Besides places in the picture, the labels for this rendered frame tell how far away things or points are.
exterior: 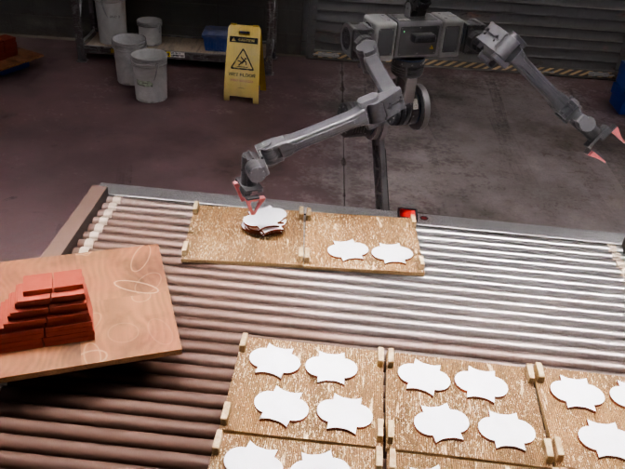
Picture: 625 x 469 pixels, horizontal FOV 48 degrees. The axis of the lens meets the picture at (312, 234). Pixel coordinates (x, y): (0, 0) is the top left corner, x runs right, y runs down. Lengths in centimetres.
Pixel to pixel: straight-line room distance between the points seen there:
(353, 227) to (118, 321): 99
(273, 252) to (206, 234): 26
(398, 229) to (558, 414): 94
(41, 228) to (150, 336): 254
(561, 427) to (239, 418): 83
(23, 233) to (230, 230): 207
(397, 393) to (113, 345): 76
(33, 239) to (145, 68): 207
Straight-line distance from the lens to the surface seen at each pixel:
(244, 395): 189
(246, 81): 591
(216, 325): 212
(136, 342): 190
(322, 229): 253
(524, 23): 722
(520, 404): 200
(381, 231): 256
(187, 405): 192
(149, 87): 590
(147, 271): 214
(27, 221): 447
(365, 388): 193
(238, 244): 243
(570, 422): 201
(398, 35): 289
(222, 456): 176
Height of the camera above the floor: 230
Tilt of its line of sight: 33 degrees down
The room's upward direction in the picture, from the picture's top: 4 degrees clockwise
